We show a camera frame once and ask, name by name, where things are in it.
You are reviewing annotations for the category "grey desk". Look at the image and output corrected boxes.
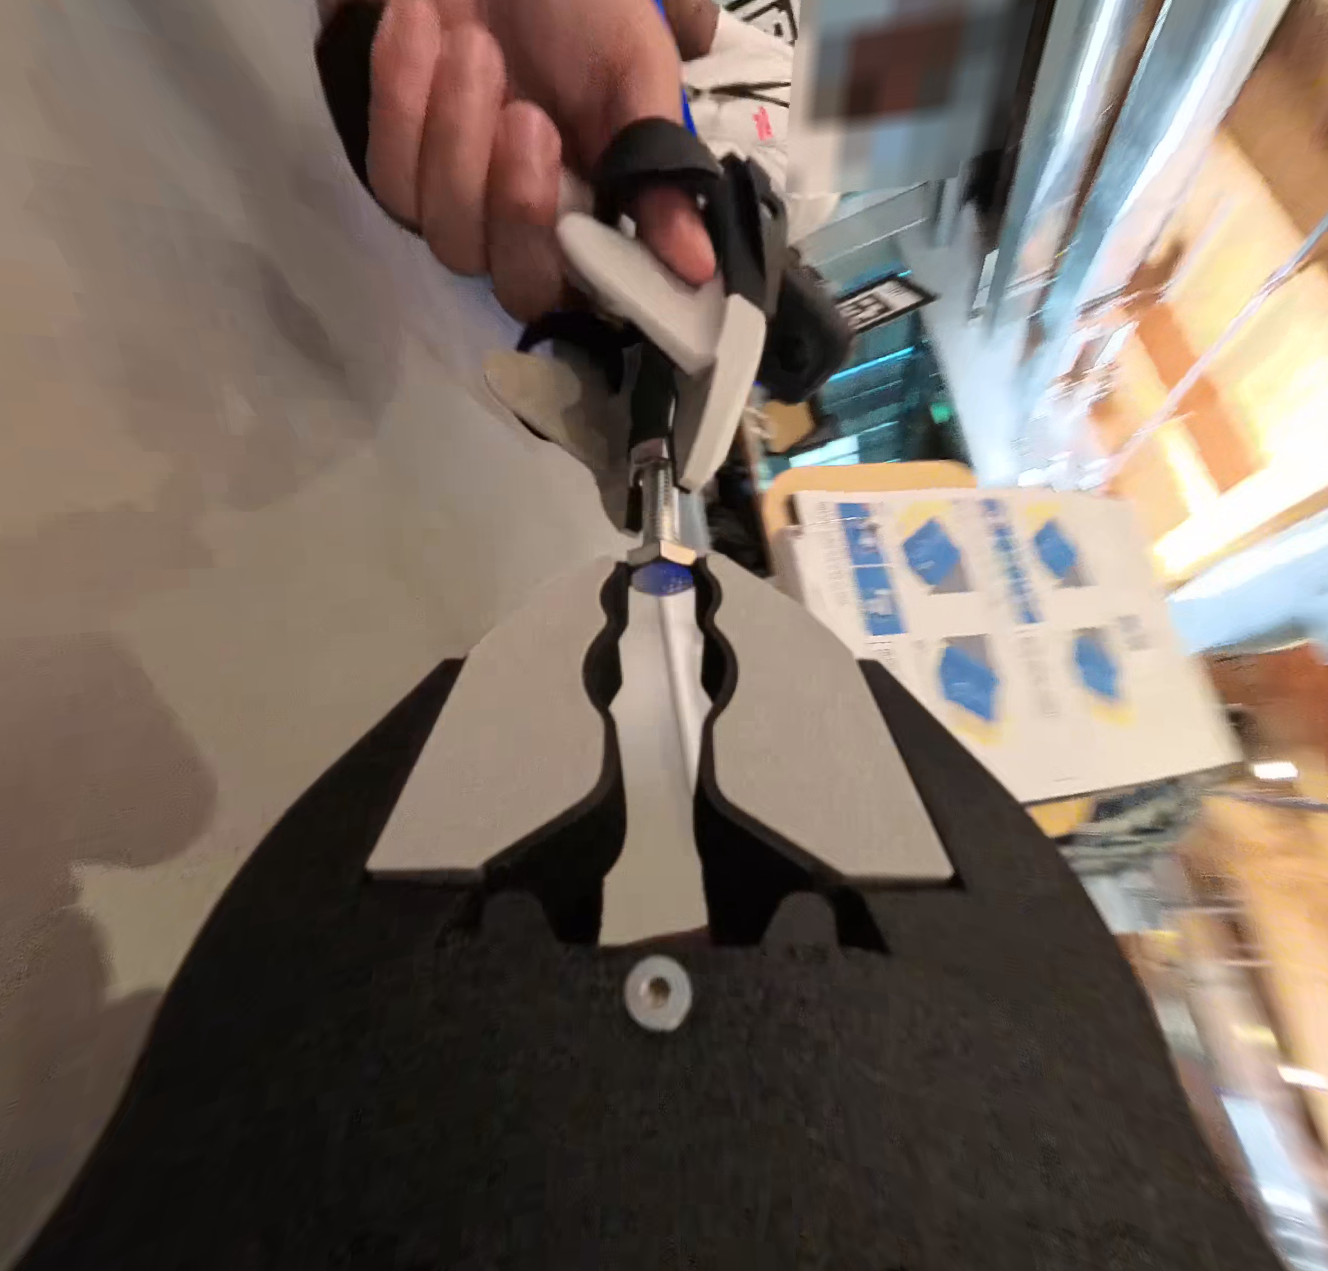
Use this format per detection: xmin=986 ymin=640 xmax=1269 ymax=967
xmin=0 ymin=0 xmax=770 ymax=1221

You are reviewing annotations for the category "instruction sheet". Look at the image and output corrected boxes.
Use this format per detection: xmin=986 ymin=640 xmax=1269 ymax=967
xmin=779 ymin=487 xmax=1241 ymax=806

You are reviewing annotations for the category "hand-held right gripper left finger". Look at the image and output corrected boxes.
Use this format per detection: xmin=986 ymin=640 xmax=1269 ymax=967
xmin=365 ymin=557 xmax=635 ymax=945

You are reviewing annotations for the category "white document stand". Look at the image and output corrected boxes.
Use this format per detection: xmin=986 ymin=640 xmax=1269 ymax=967
xmin=761 ymin=458 xmax=1247 ymax=838

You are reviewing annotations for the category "thick silver bolt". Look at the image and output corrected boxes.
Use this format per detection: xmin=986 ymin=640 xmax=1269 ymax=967
xmin=629 ymin=437 xmax=687 ymax=548

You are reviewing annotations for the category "person's left hand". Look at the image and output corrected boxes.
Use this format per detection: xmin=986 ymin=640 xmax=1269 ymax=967
xmin=315 ymin=0 xmax=722 ymax=323

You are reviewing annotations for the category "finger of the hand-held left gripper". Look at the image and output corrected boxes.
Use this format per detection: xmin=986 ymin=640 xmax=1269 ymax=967
xmin=555 ymin=213 xmax=771 ymax=496
xmin=482 ymin=348 xmax=639 ymax=526

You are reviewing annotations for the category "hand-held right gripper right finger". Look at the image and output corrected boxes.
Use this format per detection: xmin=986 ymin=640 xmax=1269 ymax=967
xmin=690 ymin=555 xmax=956 ymax=948

